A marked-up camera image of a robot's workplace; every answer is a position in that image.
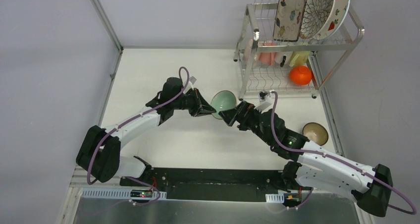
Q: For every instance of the pink mug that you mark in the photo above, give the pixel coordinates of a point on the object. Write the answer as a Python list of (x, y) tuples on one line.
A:
[(267, 57)]

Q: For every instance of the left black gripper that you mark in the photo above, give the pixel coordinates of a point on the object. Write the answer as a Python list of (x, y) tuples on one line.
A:
[(196, 102)]

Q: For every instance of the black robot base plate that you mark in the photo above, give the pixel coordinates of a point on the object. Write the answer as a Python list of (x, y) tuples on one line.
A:
[(236, 185)]

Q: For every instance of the white mug black handle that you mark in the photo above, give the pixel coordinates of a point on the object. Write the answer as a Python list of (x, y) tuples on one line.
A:
[(282, 58)]

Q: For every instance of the square floral plate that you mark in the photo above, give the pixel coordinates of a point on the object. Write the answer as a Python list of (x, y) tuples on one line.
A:
[(288, 20)]

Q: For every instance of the brown petal pattern plate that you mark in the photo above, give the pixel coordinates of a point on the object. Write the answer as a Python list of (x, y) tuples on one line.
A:
[(315, 18)]

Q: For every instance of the watermelon pattern round plate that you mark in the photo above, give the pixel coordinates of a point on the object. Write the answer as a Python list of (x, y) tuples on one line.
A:
[(337, 16)]

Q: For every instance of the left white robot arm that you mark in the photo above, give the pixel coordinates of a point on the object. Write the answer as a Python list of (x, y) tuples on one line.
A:
[(100, 152)]

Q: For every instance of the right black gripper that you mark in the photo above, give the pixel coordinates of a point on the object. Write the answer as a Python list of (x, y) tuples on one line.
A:
[(240, 114)]

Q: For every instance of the orange bowl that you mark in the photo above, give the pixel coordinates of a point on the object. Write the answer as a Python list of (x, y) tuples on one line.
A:
[(300, 75)]

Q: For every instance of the pale yellow mug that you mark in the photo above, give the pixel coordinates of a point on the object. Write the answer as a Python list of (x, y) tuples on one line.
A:
[(299, 58)]

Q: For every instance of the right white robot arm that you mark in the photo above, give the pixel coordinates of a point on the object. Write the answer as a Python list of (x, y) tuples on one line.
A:
[(312, 166)]

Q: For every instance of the brown dish under right arm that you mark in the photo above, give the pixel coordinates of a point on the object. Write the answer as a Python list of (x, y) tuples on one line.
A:
[(316, 132)]

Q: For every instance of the beige cup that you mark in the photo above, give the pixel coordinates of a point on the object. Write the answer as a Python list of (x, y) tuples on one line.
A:
[(247, 51)]

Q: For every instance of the steel two-tier dish rack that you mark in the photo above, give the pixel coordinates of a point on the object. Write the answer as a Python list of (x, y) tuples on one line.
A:
[(258, 23)]

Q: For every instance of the mint green bowl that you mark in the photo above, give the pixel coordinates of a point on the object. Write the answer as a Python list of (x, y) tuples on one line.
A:
[(223, 100)]

